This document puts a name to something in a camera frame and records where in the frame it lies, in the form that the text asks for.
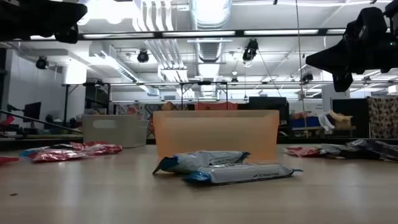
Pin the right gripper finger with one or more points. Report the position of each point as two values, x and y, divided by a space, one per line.
329 60

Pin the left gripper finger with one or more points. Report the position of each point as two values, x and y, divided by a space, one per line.
76 15

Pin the brown candy bar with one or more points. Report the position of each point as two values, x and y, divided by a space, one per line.
376 145
334 149
60 145
367 155

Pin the red candy pack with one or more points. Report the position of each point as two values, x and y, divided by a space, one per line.
303 152
6 160
56 155
99 148

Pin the blue white candy bar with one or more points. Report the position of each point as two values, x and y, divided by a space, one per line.
239 174
29 152
202 160

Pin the black cabinet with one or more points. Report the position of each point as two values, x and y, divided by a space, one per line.
354 109

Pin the white cloth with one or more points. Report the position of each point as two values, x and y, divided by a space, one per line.
325 122

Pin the blue crate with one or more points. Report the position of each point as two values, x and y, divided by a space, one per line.
303 122

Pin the dark floral cloth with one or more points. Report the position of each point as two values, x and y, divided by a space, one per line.
384 116

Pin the large black monitor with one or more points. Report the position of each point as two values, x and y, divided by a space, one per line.
267 103

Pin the black beam with light strips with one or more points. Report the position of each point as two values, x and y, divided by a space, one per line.
158 34

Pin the small black monitor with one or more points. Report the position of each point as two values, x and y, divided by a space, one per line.
32 111

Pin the thin black slanted rod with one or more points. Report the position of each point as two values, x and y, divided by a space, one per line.
40 121

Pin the colourful patterned cloth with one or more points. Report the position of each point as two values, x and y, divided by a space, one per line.
136 111

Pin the red cloth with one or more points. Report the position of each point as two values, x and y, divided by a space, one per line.
216 106

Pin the clear grey plastic bin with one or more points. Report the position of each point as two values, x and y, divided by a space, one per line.
124 133

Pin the orange translucent plastic bin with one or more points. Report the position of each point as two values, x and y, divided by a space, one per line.
217 133

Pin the black hanging camera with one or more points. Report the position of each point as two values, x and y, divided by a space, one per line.
250 49
42 62
143 56
308 77

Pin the white rectangular duct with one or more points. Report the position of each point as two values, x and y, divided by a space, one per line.
124 73

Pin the silver round ventilation duct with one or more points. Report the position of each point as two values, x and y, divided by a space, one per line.
210 49

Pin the black background rig frame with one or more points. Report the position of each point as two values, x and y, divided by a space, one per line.
205 82

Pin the black metal table frame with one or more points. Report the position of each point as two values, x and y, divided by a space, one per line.
9 143

